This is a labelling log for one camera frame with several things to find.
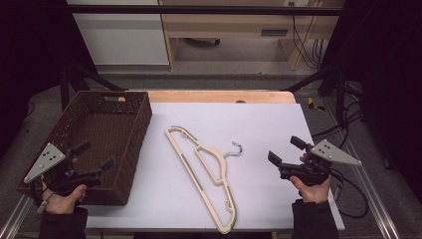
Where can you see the yellow and black tool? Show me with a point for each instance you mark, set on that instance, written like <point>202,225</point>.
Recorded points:
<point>313,104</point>

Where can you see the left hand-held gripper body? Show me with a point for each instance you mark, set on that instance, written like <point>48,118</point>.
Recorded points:
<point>49,159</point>

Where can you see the black frame leg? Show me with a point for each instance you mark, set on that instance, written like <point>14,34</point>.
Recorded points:
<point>83,78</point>
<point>331,79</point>

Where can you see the person's right hand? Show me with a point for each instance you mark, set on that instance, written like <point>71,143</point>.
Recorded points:
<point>313,192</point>

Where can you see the white cabinet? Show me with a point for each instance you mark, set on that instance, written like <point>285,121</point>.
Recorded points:
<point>122,36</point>

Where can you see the person's left hand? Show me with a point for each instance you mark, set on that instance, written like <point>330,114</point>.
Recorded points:
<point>63,203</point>

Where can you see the aluminium rail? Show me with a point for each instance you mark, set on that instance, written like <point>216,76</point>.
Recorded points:
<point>15,217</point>
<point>375,199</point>

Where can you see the black curtain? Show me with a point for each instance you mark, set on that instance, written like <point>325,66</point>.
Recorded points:
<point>30,49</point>
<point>391,66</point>

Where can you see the wooden table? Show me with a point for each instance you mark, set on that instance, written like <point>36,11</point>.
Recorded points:
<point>215,96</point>

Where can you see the white foam board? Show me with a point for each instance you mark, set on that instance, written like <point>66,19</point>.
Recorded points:
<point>265,132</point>

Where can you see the brown wicker basket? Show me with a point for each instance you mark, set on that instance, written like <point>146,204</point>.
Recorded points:
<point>109,132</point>

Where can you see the light wooden desk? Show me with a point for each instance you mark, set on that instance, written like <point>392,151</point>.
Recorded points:
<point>232,26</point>

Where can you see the black horizontal frame bar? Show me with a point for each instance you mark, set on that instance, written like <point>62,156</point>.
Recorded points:
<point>199,10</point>

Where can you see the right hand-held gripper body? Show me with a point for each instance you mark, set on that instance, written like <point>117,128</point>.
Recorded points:
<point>331,153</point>

